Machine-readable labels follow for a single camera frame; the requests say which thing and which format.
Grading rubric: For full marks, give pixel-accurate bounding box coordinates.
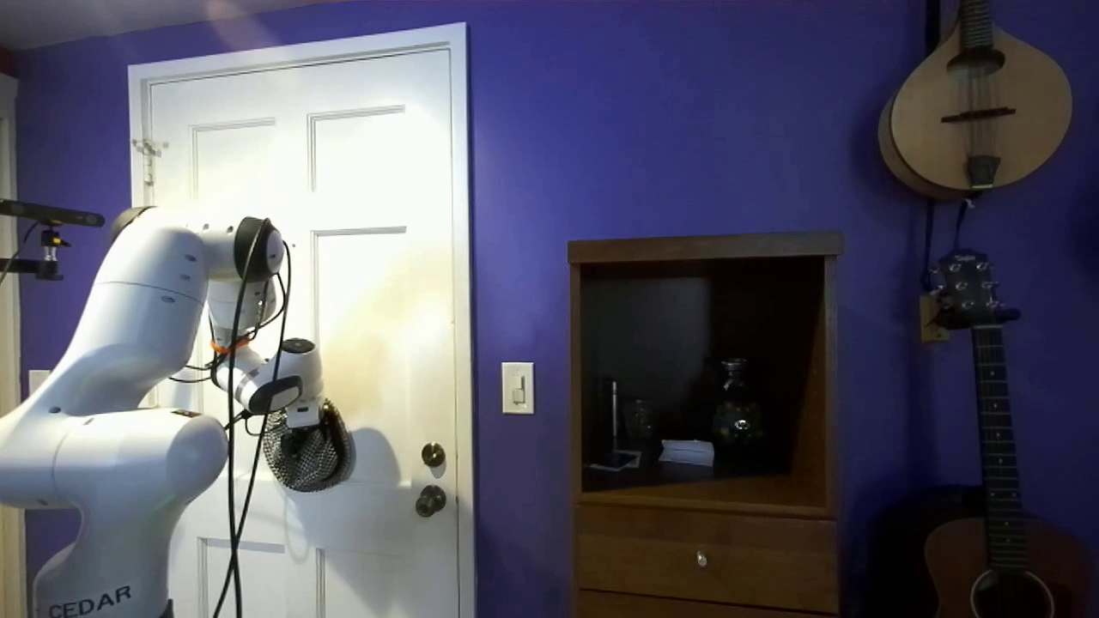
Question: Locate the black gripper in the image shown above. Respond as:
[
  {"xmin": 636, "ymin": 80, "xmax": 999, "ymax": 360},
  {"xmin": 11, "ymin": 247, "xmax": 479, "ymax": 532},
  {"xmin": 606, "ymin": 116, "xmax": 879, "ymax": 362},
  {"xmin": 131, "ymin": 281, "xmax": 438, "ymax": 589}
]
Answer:
[{"xmin": 275, "ymin": 422, "xmax": 326, "ymax": 461}]

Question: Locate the black white checkered cloth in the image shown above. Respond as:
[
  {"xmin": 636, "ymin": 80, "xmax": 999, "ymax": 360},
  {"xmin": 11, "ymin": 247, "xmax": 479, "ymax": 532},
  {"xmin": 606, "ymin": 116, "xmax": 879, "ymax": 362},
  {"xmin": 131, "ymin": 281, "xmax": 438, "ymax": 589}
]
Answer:
[{"xmin": 264, "ymin": 397, "xmax": 359, "ymax": 493}]

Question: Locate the dark round door knob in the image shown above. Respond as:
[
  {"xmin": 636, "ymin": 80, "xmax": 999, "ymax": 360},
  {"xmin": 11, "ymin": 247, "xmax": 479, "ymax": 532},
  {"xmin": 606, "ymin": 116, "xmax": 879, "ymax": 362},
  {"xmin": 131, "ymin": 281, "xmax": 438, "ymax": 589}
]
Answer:
[{"xmin": 414, "ymin": 479, "xmax": 450, "ymax": 521}]

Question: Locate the white panel door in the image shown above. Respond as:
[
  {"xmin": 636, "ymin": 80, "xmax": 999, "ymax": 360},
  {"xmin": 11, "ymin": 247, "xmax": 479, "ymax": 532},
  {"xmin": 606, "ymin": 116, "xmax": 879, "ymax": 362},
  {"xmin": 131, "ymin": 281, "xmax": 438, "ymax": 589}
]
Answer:
[{"xmin": 140, "ymin": 45, "xmax": 461, "ymax": 618}]

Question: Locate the metal door hook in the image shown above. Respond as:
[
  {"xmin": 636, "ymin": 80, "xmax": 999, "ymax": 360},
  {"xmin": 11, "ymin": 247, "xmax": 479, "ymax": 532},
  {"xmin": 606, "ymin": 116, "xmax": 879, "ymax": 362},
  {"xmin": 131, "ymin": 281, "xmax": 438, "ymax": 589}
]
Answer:
[{"xmin": 131, "ymin": 135, "xmax": 173, "ymax": 177}]

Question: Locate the wooden cabinet drawer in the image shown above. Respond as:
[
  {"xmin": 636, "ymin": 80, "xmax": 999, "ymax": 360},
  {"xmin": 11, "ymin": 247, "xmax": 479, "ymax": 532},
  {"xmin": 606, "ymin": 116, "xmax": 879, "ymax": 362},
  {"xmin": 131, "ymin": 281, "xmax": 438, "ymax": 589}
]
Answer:
[{"xmin": 575, "ymin": 500, "xmax": 841, "ymax": 613}]

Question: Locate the brown wooden cabinet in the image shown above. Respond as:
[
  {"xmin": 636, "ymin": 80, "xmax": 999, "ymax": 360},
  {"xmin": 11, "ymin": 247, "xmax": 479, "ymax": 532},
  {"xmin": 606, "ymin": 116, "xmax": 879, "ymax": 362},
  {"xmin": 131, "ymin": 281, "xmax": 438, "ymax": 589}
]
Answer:
[{"xmin": 567, "ymin": 230, "xmax": 848, "ymax": 618}]

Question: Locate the thin black upright holder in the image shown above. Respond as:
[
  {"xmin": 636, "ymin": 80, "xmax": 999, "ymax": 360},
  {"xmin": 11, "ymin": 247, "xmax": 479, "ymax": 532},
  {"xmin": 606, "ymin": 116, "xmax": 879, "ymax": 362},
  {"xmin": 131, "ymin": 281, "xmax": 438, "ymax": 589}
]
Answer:
[{"xmin": 588, "ymin": 373, "xmax": 645, "ymax": 475}]

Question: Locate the black bar on stand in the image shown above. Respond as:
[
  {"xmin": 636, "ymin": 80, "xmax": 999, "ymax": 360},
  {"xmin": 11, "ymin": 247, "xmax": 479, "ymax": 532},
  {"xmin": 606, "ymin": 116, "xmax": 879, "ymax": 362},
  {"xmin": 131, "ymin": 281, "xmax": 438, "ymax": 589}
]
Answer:
[{"xmin": 0, "ymin": 195, "xmax": 109, "ymax": 283}]

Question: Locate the small white object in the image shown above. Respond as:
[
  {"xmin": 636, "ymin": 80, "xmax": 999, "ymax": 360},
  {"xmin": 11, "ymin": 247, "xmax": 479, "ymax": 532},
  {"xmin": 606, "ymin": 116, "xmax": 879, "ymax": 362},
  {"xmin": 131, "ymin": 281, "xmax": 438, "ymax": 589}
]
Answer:
[{"xmin": 655, "ymin": 437, "xmax": 719, "ymax": 470}]

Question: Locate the dark glossy vase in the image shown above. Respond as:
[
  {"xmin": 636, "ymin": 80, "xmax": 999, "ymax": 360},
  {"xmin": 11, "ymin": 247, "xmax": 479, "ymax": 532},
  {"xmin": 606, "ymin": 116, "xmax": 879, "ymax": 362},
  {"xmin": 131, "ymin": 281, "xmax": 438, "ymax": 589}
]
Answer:
[{"xmin": 709, "ymin": 353, "xmax": 772, "ymax": 475}]

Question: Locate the dark acoustic guitar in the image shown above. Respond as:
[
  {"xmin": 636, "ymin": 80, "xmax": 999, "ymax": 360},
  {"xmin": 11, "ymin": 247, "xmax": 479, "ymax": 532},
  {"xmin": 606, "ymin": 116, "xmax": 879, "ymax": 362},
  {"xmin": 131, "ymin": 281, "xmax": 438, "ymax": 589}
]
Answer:
[{"xmin": 879, "ymin": 247, "xmax": 1092, "ymax": 618}]

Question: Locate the light wood mandolin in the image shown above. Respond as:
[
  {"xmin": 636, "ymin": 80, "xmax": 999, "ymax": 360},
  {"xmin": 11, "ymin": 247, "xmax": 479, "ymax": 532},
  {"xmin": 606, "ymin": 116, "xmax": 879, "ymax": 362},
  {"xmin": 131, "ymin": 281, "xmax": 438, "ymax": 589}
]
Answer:
[{"xmin": 872, "ymin": 0, "xmax": 1079, "ymax": 203}]

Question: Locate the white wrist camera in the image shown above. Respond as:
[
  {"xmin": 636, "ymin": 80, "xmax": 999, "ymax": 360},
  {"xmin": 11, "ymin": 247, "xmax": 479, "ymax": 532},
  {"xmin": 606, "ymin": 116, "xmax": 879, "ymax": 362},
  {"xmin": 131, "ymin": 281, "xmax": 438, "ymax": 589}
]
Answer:
[{"xmin": 272, "ymin": 397, "xmax": 329, "ymax": 431}]

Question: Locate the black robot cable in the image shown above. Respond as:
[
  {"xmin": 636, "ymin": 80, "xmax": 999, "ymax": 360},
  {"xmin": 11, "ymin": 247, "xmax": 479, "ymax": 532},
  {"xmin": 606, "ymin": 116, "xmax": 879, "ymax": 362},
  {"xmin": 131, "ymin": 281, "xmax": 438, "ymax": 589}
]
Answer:
[{"xmin": 210, "ymin": 220, "xmax": 297, "ymax": 618}]

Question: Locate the white light switch plate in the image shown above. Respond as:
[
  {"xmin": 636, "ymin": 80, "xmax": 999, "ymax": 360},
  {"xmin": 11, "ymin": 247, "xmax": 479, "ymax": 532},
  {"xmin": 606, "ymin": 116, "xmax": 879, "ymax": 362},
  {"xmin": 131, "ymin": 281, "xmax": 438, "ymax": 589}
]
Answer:
[{"xmin": 497, "ymin": 355, "xmax": 539, "ymax": 420}]

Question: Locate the beige wall plate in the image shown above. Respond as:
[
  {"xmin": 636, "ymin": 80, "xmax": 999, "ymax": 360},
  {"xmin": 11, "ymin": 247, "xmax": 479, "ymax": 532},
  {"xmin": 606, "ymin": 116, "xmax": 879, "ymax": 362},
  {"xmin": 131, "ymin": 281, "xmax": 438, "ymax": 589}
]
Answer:
[{"xmin": 919, "ymin": 293, "xmax": 951, "ymax": 344}]

